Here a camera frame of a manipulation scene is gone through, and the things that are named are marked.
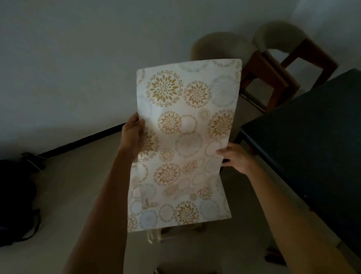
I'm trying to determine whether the black dining table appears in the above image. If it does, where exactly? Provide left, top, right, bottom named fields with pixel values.
left=223, top=68, right=361, bottom=257

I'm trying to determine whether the person's left hand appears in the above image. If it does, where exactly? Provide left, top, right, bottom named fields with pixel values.
left=120, top=112, right=146, bottom=162

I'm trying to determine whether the person's right hand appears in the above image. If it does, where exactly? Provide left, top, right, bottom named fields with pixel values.
left=215, top=142, right=256, bottom=176

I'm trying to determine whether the person's left forearm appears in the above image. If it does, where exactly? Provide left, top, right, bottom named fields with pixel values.
left=61, top=149, right=139, bottom=274

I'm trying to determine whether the black backpack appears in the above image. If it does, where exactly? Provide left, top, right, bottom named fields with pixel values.
left=0, top=152, right=46, bottom=248

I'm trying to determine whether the person's right forearm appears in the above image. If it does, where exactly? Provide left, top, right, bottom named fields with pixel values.
left=245, top=163, right=356, bottom=274

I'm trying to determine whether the beige plastic stool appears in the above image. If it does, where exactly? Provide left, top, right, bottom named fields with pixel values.
left=145, top=223, right=203, bottom=245

